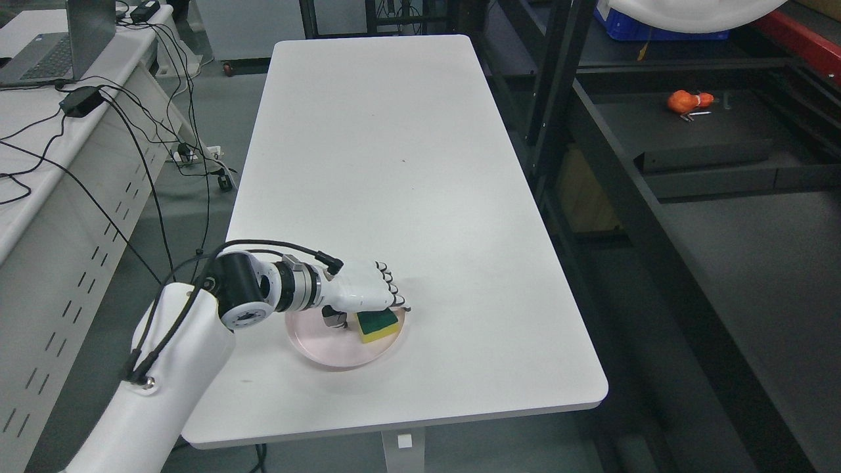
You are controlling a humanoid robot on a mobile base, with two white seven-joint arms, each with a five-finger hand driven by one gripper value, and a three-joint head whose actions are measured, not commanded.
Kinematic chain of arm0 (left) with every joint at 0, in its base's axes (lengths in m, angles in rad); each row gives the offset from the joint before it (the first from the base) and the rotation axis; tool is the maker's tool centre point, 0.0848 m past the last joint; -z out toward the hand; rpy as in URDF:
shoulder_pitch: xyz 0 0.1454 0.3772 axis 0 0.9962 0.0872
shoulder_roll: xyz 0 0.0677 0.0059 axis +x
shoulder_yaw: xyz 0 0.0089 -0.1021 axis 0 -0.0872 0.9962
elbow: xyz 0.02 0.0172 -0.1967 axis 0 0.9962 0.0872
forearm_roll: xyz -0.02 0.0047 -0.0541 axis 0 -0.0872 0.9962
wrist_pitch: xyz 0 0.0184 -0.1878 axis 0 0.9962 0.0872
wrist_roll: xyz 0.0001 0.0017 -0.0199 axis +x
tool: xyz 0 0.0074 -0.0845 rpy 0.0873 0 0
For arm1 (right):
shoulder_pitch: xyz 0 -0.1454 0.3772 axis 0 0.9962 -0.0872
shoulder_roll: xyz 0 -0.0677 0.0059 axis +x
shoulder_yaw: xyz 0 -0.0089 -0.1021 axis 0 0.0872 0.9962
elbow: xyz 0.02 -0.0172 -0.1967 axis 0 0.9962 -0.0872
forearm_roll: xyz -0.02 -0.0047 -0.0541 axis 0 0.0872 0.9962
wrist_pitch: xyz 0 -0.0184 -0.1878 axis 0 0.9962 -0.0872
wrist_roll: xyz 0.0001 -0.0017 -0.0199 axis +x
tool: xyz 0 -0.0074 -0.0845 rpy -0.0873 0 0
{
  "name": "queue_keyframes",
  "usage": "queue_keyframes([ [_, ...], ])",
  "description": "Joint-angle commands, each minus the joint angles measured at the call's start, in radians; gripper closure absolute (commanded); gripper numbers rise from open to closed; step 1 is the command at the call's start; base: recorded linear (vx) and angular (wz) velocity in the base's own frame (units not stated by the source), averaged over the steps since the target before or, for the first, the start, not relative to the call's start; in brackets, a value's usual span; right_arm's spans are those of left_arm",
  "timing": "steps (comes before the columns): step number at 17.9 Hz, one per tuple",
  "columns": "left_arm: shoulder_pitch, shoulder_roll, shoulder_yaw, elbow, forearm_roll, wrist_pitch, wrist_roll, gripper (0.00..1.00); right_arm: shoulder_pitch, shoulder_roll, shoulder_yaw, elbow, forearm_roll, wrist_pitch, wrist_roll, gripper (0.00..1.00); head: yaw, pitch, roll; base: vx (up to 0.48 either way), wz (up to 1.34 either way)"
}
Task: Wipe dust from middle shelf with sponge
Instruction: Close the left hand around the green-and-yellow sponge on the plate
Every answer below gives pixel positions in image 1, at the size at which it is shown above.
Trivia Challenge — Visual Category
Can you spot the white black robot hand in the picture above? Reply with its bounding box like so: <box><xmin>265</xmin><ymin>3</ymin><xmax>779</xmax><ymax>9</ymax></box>
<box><xmin>319</xmin><ymin>261</ymin><xmax>411</xmax><ymax>327</ymax></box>

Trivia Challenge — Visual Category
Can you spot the green yellow sponge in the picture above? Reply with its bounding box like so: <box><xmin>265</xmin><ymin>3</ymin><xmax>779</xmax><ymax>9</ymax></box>
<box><xmin>355</xmin><ymin>309</ymin><xmax>400</xmax><ymax>344</ymax></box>

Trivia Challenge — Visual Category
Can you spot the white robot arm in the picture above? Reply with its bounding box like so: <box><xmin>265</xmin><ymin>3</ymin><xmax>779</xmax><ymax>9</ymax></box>
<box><xmin>65</xmin><ymin>239</ymin><xmax>345</xmax><ymax>472</ymax></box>

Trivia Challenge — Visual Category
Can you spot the pink round plate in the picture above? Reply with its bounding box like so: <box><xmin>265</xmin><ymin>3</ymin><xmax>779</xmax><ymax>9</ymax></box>
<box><xmin>284</xmin><ymin>308</ymin><xmax>405</xmax><ymax>369</ymax></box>

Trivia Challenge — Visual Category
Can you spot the white table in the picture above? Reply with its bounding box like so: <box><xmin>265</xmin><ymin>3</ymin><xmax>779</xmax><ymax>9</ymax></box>
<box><xmin>183</xmin><ymin>35</ymin><xmax>608</xmax><ymax>471</ymax></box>

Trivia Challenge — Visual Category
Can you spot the white power strip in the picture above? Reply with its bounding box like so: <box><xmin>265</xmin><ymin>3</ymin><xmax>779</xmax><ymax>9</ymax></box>
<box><xmin>170</xmin><ymin>143</ymin><xmax>223</xmax><ymax>164</ymax></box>

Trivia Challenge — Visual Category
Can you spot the white side desk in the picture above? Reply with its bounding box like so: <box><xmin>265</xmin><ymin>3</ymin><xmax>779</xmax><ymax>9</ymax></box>
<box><xmin>1</xmin><ymin>7</ymin><xmax>195</xmax><ymax>472</ymax></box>

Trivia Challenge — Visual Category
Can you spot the black power adapter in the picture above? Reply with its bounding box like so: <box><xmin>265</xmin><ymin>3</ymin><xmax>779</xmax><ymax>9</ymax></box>
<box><xmin>59</xmin><ymin>86</ymin><xmax>104</xmax><ymax>119</ymax></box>

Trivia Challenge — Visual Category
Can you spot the black metal shelving rack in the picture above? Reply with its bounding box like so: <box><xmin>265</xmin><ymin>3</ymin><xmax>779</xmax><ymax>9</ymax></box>
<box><xmin>476</xmin><ymin>1</ymin><xmax>839</xmax><ymax>472</ymax></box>

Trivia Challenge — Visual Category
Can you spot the orange toy object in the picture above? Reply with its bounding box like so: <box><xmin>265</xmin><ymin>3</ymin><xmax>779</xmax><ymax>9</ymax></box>
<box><xmin>666</xmin><ymin>89</ymin><xmax>715</xmax><ymax>116</ymax></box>

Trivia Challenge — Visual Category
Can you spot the grey laptop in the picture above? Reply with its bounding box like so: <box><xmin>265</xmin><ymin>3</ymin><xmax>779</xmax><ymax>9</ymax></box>
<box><xmin>1</xmin><ymin>1</ymin><xmax>116</xmax><ymax>87</ymax></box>

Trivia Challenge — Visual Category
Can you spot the black power cable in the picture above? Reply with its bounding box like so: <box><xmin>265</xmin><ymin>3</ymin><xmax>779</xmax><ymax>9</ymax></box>
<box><xmin>56</xmin><ymin>76</ymin><xmax>211</xmax><ymax>290</ymax></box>

